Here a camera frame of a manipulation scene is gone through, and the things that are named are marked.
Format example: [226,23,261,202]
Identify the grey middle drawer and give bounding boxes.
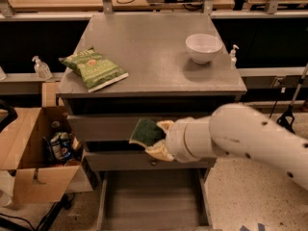
[85,151,216,171]

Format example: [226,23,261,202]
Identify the black handle at left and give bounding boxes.
[0,100,17,133]

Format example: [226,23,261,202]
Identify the white ceramic bowl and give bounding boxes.
[186,34,222,64]

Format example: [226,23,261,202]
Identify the green chip bag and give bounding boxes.
[60,48,129,92]

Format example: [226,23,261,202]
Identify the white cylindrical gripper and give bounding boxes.
[145,116,216,163]

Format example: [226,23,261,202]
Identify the grey drawer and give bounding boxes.
[85,151,216,171]
[97,168,213,231]
[66,112,238,142]

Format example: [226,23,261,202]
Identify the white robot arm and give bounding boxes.
[146,104,308,189]

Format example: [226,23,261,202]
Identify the snack packages in box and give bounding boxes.
[43,120,82,165]

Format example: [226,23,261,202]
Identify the brown cardboard box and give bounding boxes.
[0,82,96,204]

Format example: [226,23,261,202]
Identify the clear sanitizer pump bottle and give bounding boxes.
[32,56,53,80]

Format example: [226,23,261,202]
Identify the black floor cable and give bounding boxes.
[269,77,288,119]

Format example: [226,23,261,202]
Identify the small white pump bottle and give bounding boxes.
[229,44,240,67]

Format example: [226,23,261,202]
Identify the black tripod stand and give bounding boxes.
[277,64,308,133]

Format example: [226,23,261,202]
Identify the grey bottom drawer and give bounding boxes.
[97,168,213,231]

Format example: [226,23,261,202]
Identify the grey top drawer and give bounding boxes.
[66,112,238,142]

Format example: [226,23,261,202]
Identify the grey drawer cabinet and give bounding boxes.
[56,13,248,231]

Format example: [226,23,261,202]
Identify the green yellow sponge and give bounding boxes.
[129,118,166,147]

